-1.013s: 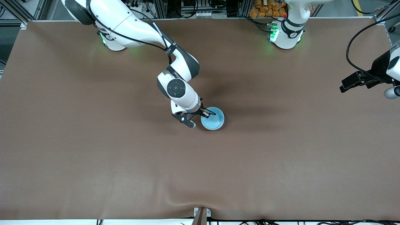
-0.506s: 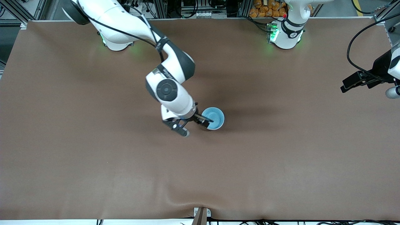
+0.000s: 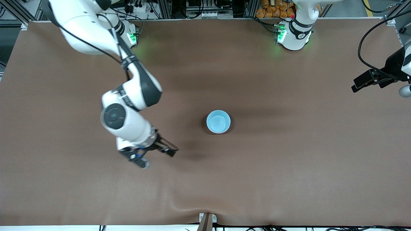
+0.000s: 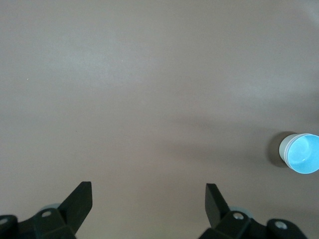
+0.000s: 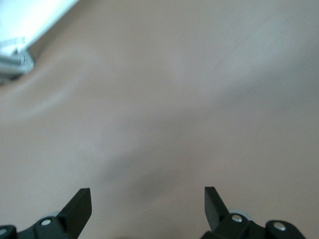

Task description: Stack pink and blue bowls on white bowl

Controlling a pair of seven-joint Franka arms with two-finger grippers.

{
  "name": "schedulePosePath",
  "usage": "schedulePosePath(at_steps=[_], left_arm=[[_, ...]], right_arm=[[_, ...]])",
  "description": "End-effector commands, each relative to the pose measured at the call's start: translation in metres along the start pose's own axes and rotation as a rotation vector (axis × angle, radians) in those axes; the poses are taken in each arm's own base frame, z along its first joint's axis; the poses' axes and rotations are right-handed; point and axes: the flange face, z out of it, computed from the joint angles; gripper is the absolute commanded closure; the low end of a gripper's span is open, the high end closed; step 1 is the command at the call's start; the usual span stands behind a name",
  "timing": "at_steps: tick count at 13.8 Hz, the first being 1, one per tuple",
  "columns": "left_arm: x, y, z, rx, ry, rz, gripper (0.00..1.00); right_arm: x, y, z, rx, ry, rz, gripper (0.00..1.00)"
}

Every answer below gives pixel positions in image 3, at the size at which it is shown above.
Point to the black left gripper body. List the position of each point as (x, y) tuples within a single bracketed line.
[(393, 65)]

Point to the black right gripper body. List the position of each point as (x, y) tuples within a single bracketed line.
[(154, 144)]

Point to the blue bowl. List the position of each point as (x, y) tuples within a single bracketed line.
[(218, 122)]

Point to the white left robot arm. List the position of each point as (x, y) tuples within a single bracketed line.
[(293, 40)]

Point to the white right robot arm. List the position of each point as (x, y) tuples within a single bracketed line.
[(128, 123)]

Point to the brown table mat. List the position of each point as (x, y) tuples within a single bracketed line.
[(192, 186)]

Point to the orange snack bags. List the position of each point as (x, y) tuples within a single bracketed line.
[(269, 9)]

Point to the white power strip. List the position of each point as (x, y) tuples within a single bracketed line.
[(141, 9)]

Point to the white terminal strip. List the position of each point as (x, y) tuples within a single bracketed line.
[(212, 14)]

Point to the black electronics box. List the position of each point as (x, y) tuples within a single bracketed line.
[(196, 4)]

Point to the aluminium frame corner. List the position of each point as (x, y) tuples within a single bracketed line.
[(393, 21), (32, 11)]

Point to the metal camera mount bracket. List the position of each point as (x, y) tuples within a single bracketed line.
[(205, 224)]

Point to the aluminium frame post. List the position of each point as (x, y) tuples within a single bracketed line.
[(250, 8), (165, 9)]

